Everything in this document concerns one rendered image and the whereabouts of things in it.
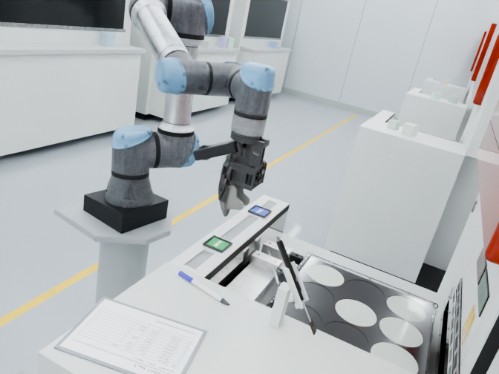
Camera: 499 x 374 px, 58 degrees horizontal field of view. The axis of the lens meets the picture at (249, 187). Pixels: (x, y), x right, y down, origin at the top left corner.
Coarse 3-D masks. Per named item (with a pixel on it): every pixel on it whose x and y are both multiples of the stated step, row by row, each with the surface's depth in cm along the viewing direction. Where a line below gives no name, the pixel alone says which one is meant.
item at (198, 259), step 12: (252, 204) 139; (264, 204) 142; (276, 204) 143; (288, 204) 144; (240, 216) 130; (252, 216) 131; (216, 228) 120; (228, 228) 122; (240, 228) 124; (252, 228) 124; (204, 240) 113; (228, 240) 115; (240, 240) 116; (192, 252) 107; (204, 252) 108; (216, 252) 109; (228, 252) 110; (180, 264) 101; (192, 264) 103; (204, 264) 103; (216, 264) 104; (204, 276) 99
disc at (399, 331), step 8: (384, 320) 107; (392, 320) 107; (400, 320) 108; (384, 328) 104; (392, 328) 104; (400, 328) 105; (408, 328) 105; (416, 328) 106; (392, 336) 101; (400, 336) 102; (408, 336) 103; (416, 336) 103; (400, 344) 99; (408, 344) 100; (416, 344) 100
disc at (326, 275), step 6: (312, 270) 121; (318, 270) 122; (324, 270) 123; (330, 270) 123; (336, 270) 124; (312, 276) 118; (318, 276) 119; (324, 276) 120; (330, 276) 120; (336, 276) 121; (342, 276) 121; (318, 282) 116; (324, 282) 117; (330, 282) 118; (336, 282) 118; (342, 282) 119
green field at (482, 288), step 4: (484, 272) 91; (484, 276) 90; (480, 280) 92; (484, 280) 89; (480, 284) 91; (484, 284) 87; (480, 288) 90; (484, 288) 86; (480, 292) 88; (484, 292) 85; (480, 296) 87; (484, 296) 84; (480, 300) 86; (484, 300) 83; (480, 304) 84; (480, 308) 83
